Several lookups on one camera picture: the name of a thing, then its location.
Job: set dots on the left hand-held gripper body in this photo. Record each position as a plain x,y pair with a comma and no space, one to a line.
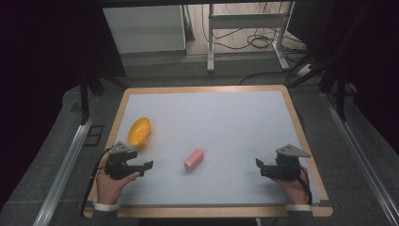
119,161

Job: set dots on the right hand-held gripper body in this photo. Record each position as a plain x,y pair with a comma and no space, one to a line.
287,164

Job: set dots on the person's right hand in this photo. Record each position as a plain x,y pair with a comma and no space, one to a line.
295,190

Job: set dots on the person's left hand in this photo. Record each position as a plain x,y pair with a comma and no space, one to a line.
109,186

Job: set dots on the yellow plastic bowl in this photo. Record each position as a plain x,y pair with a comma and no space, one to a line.
139,132

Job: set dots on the pink soap bar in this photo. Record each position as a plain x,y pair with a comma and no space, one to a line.
194,160

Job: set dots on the black metal stand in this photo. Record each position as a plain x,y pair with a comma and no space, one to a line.
84,97
340,94

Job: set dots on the white power strip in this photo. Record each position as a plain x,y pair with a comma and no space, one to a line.
305,70

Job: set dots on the dark curtain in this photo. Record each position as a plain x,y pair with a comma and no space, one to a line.
47,62
370,62

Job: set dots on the white cabinet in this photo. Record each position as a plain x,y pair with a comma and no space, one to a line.
144,28

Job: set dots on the white board with wooden frame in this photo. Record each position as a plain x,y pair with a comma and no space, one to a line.
219,125

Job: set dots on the aluminium rail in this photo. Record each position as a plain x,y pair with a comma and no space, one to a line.
360,157
62,175

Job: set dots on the white metal desk frame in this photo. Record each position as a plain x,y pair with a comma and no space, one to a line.
247,20

